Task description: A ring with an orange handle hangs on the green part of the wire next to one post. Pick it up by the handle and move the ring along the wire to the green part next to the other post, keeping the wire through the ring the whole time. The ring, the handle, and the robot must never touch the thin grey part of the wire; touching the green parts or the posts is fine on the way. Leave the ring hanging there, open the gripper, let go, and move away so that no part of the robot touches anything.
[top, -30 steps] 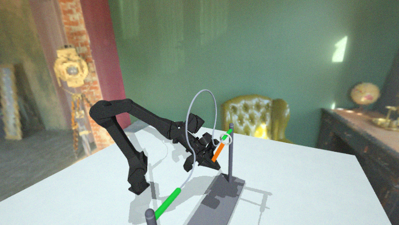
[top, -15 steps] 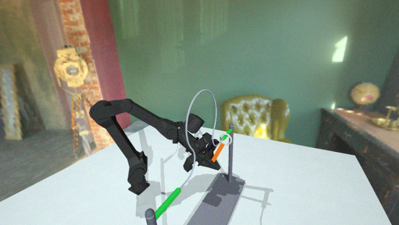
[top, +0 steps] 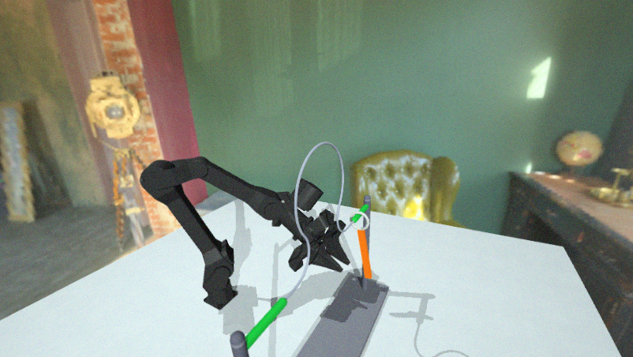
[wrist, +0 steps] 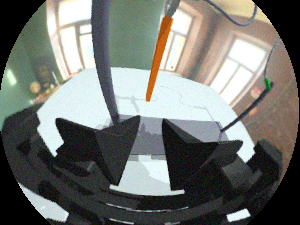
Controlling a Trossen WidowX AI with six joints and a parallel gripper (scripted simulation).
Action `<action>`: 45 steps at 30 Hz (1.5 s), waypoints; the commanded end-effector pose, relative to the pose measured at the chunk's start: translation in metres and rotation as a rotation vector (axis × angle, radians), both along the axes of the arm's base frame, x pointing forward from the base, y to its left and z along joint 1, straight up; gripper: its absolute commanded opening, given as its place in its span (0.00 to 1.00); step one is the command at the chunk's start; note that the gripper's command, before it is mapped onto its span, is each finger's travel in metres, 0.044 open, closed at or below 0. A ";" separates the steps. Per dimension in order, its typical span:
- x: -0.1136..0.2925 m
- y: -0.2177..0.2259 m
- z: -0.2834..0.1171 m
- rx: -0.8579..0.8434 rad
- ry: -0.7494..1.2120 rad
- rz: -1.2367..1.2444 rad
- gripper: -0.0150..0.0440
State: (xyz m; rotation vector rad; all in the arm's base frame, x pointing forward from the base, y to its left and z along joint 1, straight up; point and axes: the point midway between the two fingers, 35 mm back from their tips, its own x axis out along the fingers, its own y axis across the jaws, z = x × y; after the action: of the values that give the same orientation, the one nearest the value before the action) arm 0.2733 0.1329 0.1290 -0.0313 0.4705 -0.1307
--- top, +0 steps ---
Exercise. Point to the orange handle with grey metal tip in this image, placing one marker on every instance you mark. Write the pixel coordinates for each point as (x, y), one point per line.
(363, 244)

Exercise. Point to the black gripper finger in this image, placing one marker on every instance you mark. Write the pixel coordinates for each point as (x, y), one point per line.
(335, 250)
(322, 258)

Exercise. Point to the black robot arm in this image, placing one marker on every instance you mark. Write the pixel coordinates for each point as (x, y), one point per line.
(163, 179)

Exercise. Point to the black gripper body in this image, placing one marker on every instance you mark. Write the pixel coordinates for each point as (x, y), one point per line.
(296, 259)

